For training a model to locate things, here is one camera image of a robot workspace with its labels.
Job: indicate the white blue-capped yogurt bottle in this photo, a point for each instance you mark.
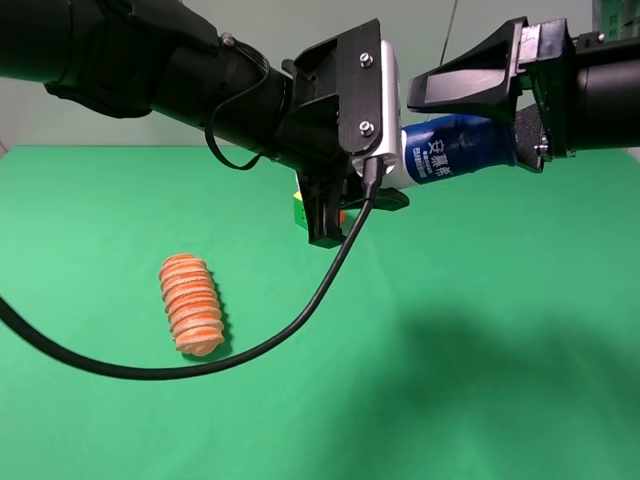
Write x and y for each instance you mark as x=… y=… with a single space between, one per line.
x=443 y=148

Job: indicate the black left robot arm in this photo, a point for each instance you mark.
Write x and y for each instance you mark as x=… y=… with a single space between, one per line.
x=126 y=59

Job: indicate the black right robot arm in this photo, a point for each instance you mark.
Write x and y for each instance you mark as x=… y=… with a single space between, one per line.
x=609 y=95

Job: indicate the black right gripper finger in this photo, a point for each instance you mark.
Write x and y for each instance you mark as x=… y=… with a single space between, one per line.
x=530 y=138
x=482 y=82

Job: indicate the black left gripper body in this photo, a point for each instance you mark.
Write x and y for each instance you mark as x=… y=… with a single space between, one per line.
x=334 y=109

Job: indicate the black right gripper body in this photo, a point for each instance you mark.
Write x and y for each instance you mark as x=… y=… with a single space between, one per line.
x=548 y=67

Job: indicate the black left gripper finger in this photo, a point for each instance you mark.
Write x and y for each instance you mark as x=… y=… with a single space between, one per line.
x=375 y=196
x=321 y=195

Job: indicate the multicoloured puzzle cube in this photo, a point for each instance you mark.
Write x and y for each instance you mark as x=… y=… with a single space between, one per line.
x=299 y=211

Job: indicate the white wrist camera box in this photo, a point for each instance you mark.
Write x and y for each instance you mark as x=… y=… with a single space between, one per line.
x=389 y=149

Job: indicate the orange ridged bread toy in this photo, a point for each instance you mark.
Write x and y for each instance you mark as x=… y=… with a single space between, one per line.
x=192 y=305

